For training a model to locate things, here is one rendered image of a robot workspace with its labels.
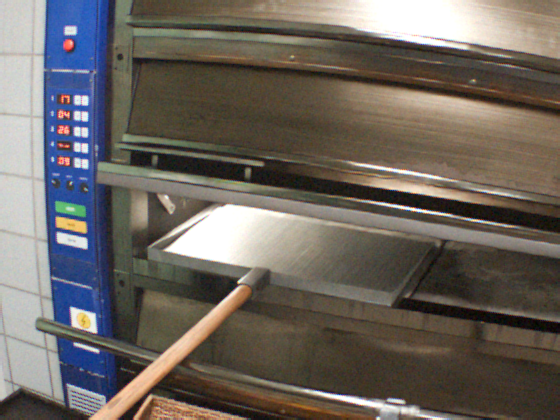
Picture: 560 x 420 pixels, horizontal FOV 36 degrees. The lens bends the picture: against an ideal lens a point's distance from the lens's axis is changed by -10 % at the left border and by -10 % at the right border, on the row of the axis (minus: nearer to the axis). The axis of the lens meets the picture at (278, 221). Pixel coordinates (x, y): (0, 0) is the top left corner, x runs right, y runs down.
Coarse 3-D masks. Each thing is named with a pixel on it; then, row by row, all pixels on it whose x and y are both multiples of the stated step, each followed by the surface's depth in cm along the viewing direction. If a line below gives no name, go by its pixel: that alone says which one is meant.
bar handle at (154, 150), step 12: (120, 144) 183; (132, 144) 182; (156, 156) 180; (180, 156) 178; (192, 156) 177; (204, 156) 176; (216, 156) 176; (228, 156) 175; (252, 168) 174; (264, 168) 173; (252, 180) 174
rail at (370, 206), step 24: (120, 168) 179; (144, 168) 177; (240, 192) 171; (264, 192) 169; (288, 192) 167; (312, 192) 166; (408, 216) 159; (432, 216) 158; (456, 216) 156; (552, 240) 150
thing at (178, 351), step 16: (240, 288) 181; (224, 304) 175; (240, 304) 179; (208, 320) 168; (224, 320) 173; (192, 336) 162; (176, 352) 157; (160, 368) 151; (144, 384) 146; (112, 400) 139; (128, 400) 141; (96, 416) 134; (112, 416) 136
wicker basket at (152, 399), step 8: (152, 400) 208; (160, 400) 207; (168, 400) 207; (144, 408) 205; (152, 408) 208; (168, 408) 207; (176, 408) 206; (184, 408) 205; (192, 408) 204; (200, 408) 204; (136, 416) 202; (144, 416) 205; (152, 416) 209; (160, 416) 208; (176, 416) 207; (184, 416) 206; (192, 416) 205; (200, 416) 205; (208, 416) 204; (216, 416) 203; (224, 416) 202; (232, 416) 201
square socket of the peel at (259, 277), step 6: (252, 270) 189; (258, 270) 189; (264, 270) 189; (246, 276) 186; (252, 276) 187; (258, 276) 187; (264, 276) 188; (240, 282) 184; (246, 282) 184; (252, 282) 184; (258, 282) 185; (264, 282) 188; (252, 288) 183; (258, 288) 185; (252, 294) 183
